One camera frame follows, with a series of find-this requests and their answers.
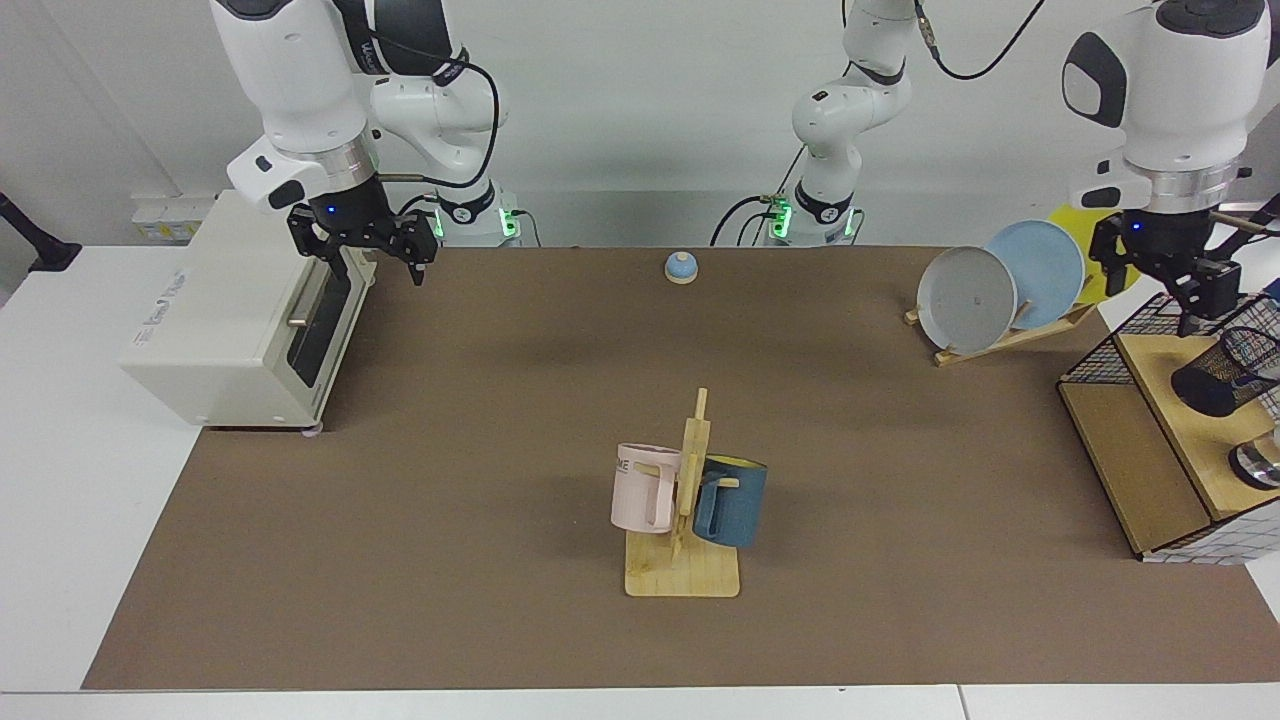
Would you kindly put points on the small blue round thing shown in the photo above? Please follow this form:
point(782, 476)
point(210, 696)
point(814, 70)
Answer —
point(681, 267)

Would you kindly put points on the white wall socket strip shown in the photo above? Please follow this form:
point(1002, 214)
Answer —
point(170, 225)

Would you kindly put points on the wooden plate rack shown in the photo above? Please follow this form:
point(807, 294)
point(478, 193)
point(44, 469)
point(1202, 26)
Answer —
point(1000, 345)

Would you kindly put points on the pale toaster oven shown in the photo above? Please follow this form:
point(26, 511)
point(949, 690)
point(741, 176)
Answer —
point(220, 320)

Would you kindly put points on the black mesh pen holder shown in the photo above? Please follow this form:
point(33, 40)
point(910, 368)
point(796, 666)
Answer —
point(1205, 390)

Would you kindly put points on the brown table cloth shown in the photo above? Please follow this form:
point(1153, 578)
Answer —
point(500, 600)

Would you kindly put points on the pink cup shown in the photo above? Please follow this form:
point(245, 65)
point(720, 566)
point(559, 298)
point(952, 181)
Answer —
point(640, 495)

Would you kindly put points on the light blue plate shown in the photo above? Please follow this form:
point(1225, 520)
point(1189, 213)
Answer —
point(1045, 265)

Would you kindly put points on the grey plate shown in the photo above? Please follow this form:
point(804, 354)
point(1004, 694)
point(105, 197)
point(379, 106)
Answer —
point(965, 300)

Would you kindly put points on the yellow plate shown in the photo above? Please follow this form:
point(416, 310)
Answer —
point(1070, 222)

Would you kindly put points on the dark blue cup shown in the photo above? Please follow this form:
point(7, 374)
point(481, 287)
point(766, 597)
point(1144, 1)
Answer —
point(738, 505)

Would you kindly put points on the wooden cup stand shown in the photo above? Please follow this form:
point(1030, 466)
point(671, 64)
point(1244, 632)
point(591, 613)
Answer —
point(680, 575)

